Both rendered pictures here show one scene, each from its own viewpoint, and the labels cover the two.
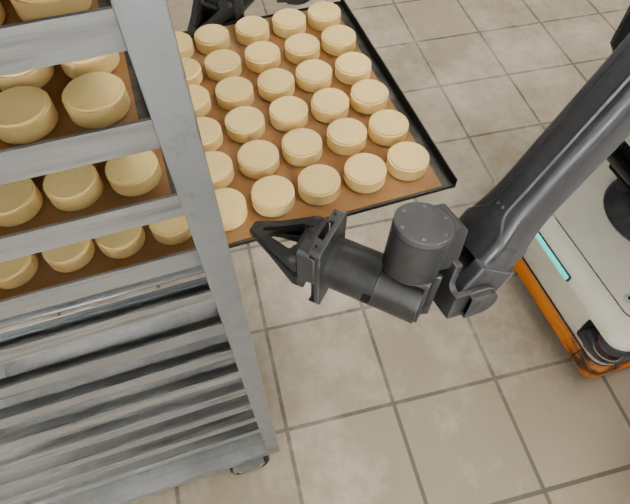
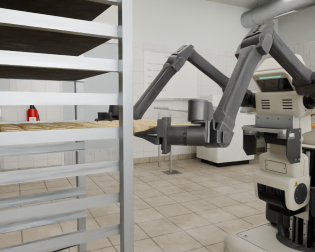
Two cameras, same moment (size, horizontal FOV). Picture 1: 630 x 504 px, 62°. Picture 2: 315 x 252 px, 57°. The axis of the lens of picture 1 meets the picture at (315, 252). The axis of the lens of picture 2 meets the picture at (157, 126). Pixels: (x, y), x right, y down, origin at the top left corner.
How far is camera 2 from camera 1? 0.66 m
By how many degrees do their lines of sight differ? 54
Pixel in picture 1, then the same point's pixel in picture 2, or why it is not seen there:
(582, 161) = (237, 90)
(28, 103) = not seen: hidden behind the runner
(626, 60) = (236, 68)
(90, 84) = not seen: hidden behind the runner
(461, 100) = (195, 234)
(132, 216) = (102, 98)
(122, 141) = (108, 64)
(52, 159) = (88, 64)
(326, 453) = not seen: outside the picture
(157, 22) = (129, 22)
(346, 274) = (176, 128)
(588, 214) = (273, 244)
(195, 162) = (130, 68)
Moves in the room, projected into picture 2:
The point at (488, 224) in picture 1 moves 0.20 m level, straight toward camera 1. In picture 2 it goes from (219, 113) to (210, 116)
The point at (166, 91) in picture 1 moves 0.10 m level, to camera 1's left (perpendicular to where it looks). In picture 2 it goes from (127, 40) to (88, 39)
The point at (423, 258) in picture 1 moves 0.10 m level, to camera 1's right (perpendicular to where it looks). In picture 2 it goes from (201, 105) to (235, 105)
